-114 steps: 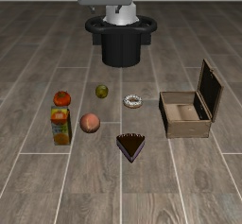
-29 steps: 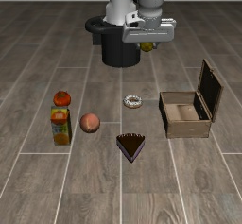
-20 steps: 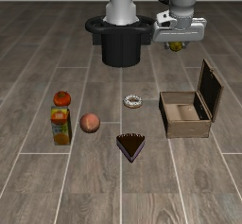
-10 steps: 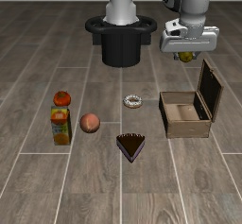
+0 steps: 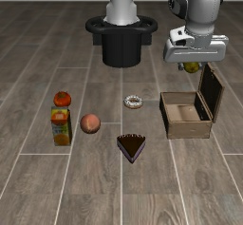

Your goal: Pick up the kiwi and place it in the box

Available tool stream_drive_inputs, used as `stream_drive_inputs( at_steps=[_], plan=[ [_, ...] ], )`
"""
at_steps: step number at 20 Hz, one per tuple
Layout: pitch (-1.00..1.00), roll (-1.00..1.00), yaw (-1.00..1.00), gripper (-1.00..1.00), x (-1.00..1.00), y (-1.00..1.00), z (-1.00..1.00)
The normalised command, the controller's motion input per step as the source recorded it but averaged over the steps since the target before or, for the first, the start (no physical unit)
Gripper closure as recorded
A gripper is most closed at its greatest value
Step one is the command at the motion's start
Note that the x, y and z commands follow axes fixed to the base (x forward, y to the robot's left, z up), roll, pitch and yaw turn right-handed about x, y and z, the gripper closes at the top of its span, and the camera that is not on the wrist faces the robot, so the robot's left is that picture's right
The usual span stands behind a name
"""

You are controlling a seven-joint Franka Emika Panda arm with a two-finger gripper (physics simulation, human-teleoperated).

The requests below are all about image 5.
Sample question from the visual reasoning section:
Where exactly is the green-yellow kiwi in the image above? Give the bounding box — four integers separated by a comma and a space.
183, 62, 200, 74

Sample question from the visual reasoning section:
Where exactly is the wooden box lid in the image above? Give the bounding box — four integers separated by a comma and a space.
197, 62, 226, 123

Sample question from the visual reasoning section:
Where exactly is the wooden box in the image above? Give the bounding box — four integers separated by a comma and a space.
159, 90, 214, 140

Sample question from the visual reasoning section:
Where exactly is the white sprinkled donut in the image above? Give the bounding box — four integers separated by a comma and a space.
123, 94, 144, 110

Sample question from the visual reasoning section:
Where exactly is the chocolate cake wedge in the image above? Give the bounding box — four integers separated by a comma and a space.
116, 134, 147, 164

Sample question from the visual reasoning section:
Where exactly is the pink peach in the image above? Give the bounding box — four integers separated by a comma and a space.
79, 113, 102, 135

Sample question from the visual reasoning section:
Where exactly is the red tomato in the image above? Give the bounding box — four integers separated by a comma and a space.
52, 90, 72, 107

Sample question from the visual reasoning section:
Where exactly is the orange juice carton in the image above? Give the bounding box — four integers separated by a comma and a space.
50, 105, 73, 147

